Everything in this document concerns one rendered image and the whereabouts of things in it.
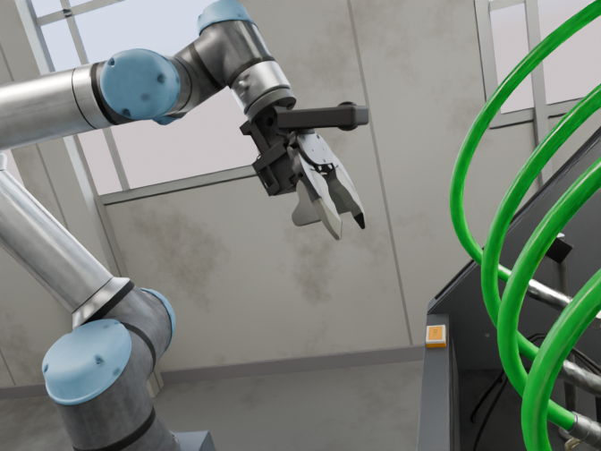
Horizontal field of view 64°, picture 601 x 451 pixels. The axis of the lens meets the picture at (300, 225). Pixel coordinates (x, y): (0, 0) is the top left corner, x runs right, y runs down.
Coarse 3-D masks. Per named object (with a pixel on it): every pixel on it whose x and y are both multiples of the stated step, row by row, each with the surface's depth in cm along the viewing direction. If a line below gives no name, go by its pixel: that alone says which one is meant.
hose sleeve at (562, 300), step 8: (536, 280) 51; (528, 288) 50; (536, 288) 50; (544, 288) 50; (552, 288) 51; (536, 296) 50; (544, 296) 50; (552, 296) 50; (560, 296) 50; (568, 296) 50; (552, 304) 50; (560, 304) 50
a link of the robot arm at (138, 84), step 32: (96, 64) 55; (128, 64) 51; (160, 64) 52; (0, 96) 55; (32, 96) 55; (64, 96) 54; (96, 96) 54; (128, 96) 52; (160, 96) 52; (0, 128) 56; (32, 128) 56; (64, 128) 57; (96, 128) 58
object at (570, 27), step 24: (600, 0) 41; (576, 24) 42; (552, 48) 43; (528, 72) 44; (504, 96) 45; (480, 120) 47; (456, 168) 49; (456, 192) 49; (456, 216) 50; (480, 264) 51
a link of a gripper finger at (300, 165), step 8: (296, 152) 60; (296, 160) 60; (304, 160) 60; (296, 168) 60; (304, 168) 59; (312, 168) 61; (304, 176) 59; (312, 176) 60; (304, 184) 60; (312, 184) 59; (312, 192) 59; (312, 200) 60
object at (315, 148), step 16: (272, 96) 63; (288, 96) 64; (256, 112) 64; (272, 112) 65; (240, 128) 67; (256, 128) 66; (272, 128) 65; (256, 144) 69; (272, 144) 66; (288, 144) 63; (304, 144) 62; (320, 144) 65; (256, 160) 65; (272, 160) 64; (288, 160) 63; (320, 160) 63; (272, 176) 64; (288, 176) 63; (272, 192) 64; (288, 192) 68
